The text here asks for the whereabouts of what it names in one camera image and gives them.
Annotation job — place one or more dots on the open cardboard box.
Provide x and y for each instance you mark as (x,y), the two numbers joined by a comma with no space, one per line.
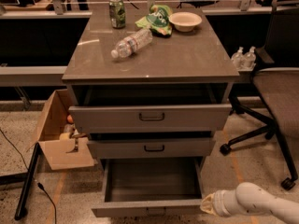
(63,146)

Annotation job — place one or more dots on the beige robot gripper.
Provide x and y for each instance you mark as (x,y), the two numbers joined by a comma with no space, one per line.
(219,202)

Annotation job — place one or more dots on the green chip bag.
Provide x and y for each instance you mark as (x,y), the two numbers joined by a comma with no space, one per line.
(157,20)

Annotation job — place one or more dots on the grey drawer cabinet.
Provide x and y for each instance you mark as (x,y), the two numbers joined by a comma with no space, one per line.
(196,57)

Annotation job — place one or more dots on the grey top drawer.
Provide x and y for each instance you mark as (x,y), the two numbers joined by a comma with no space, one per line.
(154,108)

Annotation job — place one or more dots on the black office chair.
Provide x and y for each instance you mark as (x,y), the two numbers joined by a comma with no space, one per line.
(276,79)

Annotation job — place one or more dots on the black table leg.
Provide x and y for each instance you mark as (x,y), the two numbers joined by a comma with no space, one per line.
(29,176)

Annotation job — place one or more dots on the orange ball in box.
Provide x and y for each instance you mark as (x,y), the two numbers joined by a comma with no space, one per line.
(69,119)

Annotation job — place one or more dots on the grey middle drawer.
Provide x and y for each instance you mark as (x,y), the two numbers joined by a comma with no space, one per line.
(151,145)

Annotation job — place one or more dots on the white paper bowl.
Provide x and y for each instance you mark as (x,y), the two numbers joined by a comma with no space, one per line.
(185,21)

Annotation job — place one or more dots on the green soda can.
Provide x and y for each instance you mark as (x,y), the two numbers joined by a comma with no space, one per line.
(117,13)

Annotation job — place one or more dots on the clear plastic water bottle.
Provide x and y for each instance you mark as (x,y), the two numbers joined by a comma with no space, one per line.
(132,43)

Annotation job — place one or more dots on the grey bottom drawer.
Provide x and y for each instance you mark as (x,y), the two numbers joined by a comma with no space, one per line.
(151,187)

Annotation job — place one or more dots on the grey drawer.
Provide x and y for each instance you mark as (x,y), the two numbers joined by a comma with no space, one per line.
(151,187)
(154,108)
(151,145)

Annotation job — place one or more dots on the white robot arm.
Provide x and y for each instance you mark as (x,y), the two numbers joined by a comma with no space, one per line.
(248,199)

